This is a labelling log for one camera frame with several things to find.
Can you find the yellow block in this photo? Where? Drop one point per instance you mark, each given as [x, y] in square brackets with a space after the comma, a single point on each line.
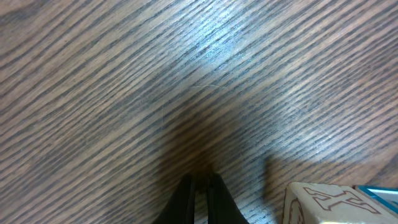
[308, 203]

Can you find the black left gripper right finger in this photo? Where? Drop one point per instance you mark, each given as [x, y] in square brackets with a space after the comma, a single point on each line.
[221, 207]

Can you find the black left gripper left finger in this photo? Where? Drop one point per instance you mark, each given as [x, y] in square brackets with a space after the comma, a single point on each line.
[180, 208]

